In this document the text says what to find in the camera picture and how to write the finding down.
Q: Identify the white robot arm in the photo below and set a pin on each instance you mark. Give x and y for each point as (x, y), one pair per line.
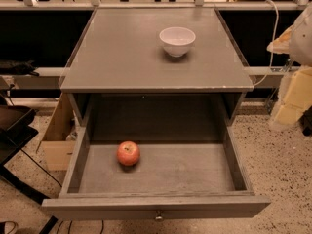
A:
(295, 94)

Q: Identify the open grey top drawer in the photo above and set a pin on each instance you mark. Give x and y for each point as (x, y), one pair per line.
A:
(189, 166)

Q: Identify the metal drawer knob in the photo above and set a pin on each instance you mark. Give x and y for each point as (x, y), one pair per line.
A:
(158, 216)

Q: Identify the black bag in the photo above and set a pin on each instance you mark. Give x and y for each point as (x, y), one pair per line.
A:
(14, 67)

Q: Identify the cardboard box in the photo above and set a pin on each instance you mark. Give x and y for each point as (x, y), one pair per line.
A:
(56, 143)

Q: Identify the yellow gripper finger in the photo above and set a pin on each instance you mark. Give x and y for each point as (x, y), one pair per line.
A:
(281, 45)

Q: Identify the grey wooden cabinet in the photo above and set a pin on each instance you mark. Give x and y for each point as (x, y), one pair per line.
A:
(121, 52)

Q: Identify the red apple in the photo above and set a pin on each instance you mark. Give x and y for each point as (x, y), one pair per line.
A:
(128, 153)

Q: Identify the black chair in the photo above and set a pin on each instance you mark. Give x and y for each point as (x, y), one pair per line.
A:
(15, 134)

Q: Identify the white ceramic bowl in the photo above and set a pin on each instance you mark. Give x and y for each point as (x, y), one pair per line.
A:
(177, 41)

